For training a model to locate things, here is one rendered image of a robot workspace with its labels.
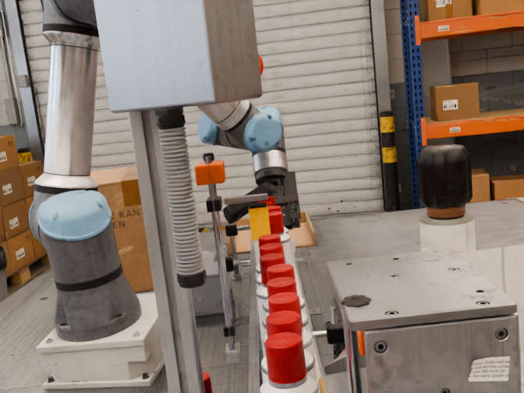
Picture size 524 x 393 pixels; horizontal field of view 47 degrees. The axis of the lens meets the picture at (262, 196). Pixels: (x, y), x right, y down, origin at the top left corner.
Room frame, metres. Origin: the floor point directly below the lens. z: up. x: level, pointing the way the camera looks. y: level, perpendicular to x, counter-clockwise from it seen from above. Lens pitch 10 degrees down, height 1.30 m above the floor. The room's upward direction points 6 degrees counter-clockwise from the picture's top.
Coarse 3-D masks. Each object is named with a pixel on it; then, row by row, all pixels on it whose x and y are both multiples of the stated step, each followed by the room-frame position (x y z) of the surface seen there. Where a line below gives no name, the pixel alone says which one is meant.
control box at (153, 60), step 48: (96, 0) 0.76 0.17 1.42; (144, 0) 0.71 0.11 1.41; (192, 0) 0.67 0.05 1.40; (240, 0) 0.72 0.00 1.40; (144, 48) 0.72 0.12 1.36; (192, 48) 0.68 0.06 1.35; (240, 48) 0.71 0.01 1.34; (144, 96) 0.73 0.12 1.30; (192, 96) 0.68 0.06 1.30; (240, 96) 0.70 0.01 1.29
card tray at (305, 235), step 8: (304, 216) 2.00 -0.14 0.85; (240, 224) 2.01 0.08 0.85; (248, 224) 2.01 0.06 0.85; (304, 224) 1.98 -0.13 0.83; (240, 232) 1.95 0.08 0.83; (248, 232) 1.94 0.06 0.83; (296, 232) 1.87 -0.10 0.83; (304, 232) 1.86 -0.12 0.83; (312, 232) 1.76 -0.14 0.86; (240, 240) 1.85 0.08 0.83; (248, 240) 1.84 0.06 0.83; (296, 240) 1.77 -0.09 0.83; (304, 240) 1.76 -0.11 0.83; (312, 240) 1.75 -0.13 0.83; (240, 248) 1.75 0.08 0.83; (248, 248) 1.74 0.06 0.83
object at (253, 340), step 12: (252, 252) 1.23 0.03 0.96; (252, 264) 1.14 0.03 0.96; (252, 276) 1.06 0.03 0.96; (252, 288) 1.00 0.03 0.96; (252, 300) 0.94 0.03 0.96; (252, 312) 0.88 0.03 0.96; (252, 324) 0.83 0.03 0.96; (252, 336) 0.79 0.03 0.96; (252, 348) 0.75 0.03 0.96; (252, 360) 0.72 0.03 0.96; (252, 372) 0.69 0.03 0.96; (252, 384) 0.65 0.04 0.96
